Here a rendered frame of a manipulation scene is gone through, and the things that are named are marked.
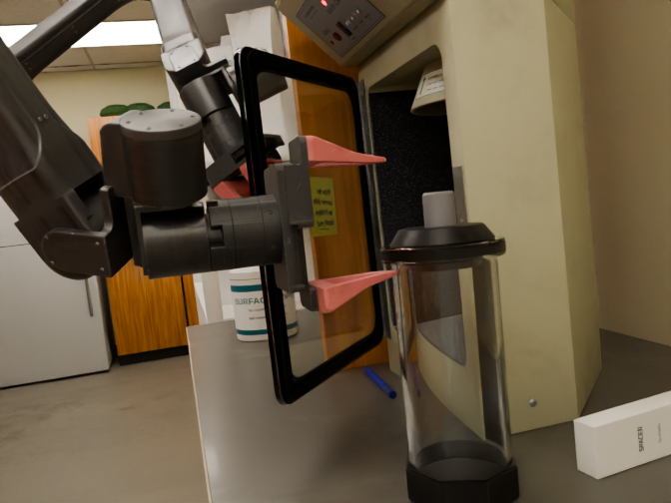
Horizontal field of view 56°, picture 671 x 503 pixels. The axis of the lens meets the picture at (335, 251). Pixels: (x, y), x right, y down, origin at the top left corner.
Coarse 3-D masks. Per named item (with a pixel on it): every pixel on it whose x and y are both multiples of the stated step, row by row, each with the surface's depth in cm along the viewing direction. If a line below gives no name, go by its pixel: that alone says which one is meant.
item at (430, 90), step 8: (432, 64) 77; (440, 64) 75; (424, 72) 78; (432, 72) 76; (440, 72) 75; (424, 80) 77; (432, 80) 76; (440, 80) 75; (424, 88) 77; (432, 88) 75; (440, 88) 74; (416, 96) 79; (424, 96) 76; (432, 96) 75; (440, 96) 74; (416, 104) 78; (424, 104) 76; (432, 104) 86; (440, 104) 87; (416, 112) 83; (424, 112) 85; (432, 112) 87; (440, 112) 87
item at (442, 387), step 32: (480, 256) 50; (416, 288) 52; (448, 288) 51; (480, 288) 51; (416, 320) 52; (448, 320) 51; (480, 320) 51; (416, 352) 53; (448, 352) 51; (480, 352) 51; (416, 384) 53; (448, 384) 51; (480, 384) 51; (416, 416) 53; (448, 416) 52; (480, 416) 52; (416, 448) 54; (448, 448) 52; (480, 448) 52
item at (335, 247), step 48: (240, 48) 67; (240, 96) 67; (288, 96) 75; (336, 96) 87; (288, 144) 74; (336, 144) 86; (336, 192) 85; (336, 240) 84; (288, 336) 71; (336, 336) 82
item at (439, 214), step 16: (448, 192) 54; (432, 208) 54; (448, 208) 54; (432, 224) 54; (448, 224) 54; (464, 224) 54; (480, 224) 53; (400, 240) 53; (416, 240) 52; (432, 240) 51; (448, 240) 51; (464, 240) 51; (480, 240) 51
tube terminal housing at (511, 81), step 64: (448, 0) 63; (512, 0) 65; (384, 64) 83; (448, 64) 65; (512, 64) 66; (576, 64) 82; (448, 128) 67; (512, 128) 66; (576, 128) 79; (512, 192) 66; (576, 192) 77; (512, 256) 67; (576, 256) 74; (512, 320) 67; (576, 320) 72; (512, 384) 68; (576, 384) 70
